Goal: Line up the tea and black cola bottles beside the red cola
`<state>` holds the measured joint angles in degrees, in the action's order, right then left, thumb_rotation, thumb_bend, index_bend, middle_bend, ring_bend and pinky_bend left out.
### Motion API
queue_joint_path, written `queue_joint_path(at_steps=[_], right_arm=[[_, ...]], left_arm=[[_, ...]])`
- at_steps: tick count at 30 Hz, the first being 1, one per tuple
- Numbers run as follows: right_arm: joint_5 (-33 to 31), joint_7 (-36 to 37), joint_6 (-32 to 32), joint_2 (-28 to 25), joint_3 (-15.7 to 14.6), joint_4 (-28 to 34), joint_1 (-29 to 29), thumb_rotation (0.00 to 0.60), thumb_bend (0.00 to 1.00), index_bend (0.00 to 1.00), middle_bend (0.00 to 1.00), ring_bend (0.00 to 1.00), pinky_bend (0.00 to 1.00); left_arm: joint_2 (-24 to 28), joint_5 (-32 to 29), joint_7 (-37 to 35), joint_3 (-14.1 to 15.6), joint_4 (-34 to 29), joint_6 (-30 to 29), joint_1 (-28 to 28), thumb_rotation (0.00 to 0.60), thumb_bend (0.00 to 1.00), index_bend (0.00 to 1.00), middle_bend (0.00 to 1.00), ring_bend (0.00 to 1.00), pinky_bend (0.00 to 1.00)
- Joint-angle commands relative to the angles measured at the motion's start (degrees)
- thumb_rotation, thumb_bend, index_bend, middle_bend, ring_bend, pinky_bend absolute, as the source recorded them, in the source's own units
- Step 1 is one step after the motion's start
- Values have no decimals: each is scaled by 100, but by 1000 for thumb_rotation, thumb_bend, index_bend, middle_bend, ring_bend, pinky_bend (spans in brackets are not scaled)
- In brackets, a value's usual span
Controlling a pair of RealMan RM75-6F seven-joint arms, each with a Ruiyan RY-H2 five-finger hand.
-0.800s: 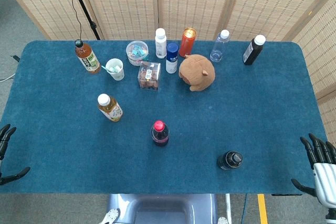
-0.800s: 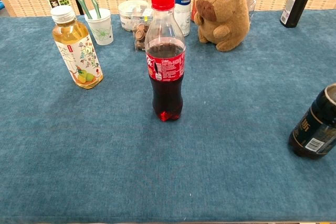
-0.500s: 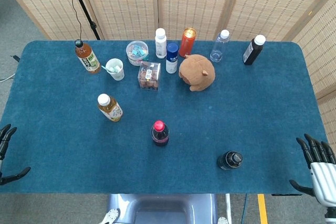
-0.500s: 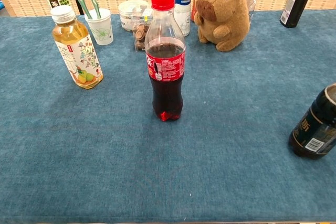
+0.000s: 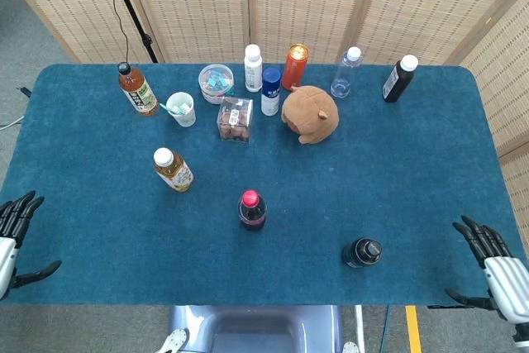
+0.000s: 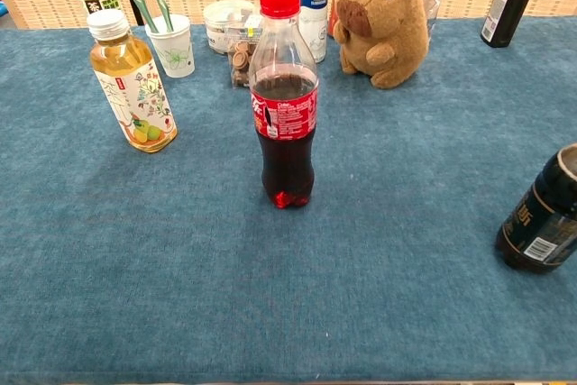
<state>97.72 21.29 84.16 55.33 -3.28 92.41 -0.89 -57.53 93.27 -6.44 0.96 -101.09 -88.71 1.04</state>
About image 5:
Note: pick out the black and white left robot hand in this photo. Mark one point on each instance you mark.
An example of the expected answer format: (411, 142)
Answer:
(6, 245)

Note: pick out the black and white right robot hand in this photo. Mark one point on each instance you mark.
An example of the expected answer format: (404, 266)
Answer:
(502, 274)

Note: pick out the black short bottle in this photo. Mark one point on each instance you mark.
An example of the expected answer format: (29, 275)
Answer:
(361, 252)

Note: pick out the white cap yellow juice bottle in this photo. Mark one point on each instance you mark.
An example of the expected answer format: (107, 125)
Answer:
(175, 173)

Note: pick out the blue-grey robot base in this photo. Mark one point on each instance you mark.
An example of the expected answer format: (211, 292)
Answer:
(194, 324)

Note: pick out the orange can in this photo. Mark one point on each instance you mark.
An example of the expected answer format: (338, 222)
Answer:
(294, 72)

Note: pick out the yellow floor tape strip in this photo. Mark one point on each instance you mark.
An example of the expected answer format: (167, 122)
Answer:
(413, 328)

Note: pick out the white table leg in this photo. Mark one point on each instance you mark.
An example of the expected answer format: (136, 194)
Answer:
(359, 324)

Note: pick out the blue table cloth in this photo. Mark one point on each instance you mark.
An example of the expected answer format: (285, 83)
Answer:
(330, 204)

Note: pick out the black cap green label tea bottle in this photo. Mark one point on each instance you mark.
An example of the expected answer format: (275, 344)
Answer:
(140, 96)

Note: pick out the green toothbrush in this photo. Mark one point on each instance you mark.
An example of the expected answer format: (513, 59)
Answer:
(165, 106)
(181, 110)

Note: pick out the dark bottle with white cap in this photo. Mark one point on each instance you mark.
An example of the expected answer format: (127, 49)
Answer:
(396, 82)

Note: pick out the white paper cup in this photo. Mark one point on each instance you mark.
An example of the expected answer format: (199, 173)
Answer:
(186, 116)

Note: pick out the red cap cola bottle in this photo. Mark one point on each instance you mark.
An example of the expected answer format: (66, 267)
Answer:
(252, 213)

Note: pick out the brown capybara plush toy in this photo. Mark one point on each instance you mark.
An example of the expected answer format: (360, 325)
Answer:
(310, 113)

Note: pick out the empty clear water bottle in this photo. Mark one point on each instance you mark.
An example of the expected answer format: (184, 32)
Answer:
(343, 80)

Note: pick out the clear box of chocolate cookies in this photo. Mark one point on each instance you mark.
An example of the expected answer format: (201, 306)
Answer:
(235, 125)

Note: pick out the round clear plastic candy tub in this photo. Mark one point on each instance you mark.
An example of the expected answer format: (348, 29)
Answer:
(215, 80)

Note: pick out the white bottle with blue cap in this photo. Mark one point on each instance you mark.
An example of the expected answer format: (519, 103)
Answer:
(270, 96)

